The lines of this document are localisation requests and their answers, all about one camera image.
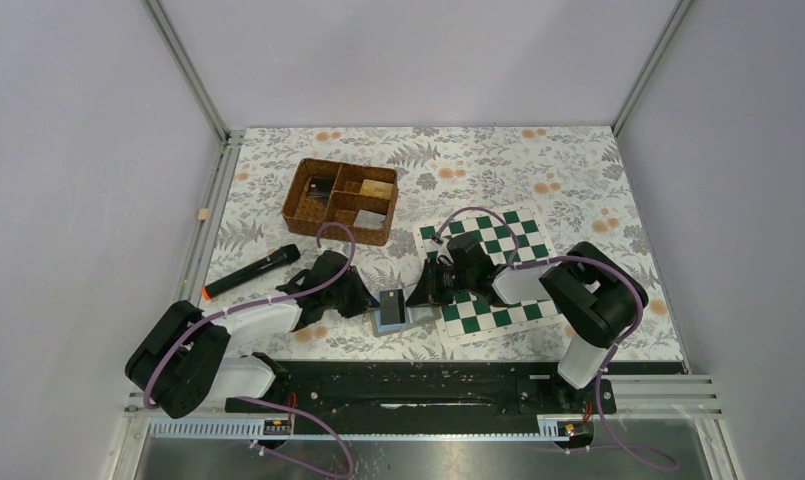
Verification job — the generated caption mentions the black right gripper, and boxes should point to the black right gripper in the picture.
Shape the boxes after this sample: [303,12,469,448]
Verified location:
[406,257,475,308]

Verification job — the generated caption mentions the silver metal card holder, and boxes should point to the silver metal card holder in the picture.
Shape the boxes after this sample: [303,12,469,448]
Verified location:
[370,286,441,336]

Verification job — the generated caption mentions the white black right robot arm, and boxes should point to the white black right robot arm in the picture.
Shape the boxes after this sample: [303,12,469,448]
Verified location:
[406,233,649,412]

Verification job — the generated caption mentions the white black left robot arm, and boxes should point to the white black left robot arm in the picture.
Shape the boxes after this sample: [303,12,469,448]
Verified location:
[124,250,380,419]

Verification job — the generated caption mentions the silver cards in basket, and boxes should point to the silver cards in basket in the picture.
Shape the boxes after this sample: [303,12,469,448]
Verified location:
[353,210,386,230]

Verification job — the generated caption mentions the gold cards in basket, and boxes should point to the gold cards in basket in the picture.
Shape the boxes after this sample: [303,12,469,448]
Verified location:
[359,179,394,199]

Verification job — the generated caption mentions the black cards in basket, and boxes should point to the black cards in basket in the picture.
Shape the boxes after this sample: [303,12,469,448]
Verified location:
[306,176,336,206]

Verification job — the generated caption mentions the green white chessboard mat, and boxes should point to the green white chessboard mat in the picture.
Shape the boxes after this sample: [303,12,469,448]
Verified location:
[437,202,566,347]

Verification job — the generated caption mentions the black microphone orange tip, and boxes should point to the black microphone orange tip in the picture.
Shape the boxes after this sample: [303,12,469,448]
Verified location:
[201,244,301,300]

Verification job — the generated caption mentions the brown woven divided basket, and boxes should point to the brown woven divided basket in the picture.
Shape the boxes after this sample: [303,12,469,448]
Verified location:
[281,158,399,246]

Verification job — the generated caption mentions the floral patterned table mat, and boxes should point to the floral patterned table mat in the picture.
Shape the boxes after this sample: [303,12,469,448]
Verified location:
[200,126,685,362]

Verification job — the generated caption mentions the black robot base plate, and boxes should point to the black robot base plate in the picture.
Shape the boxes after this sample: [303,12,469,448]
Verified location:
[265,361,617,435]

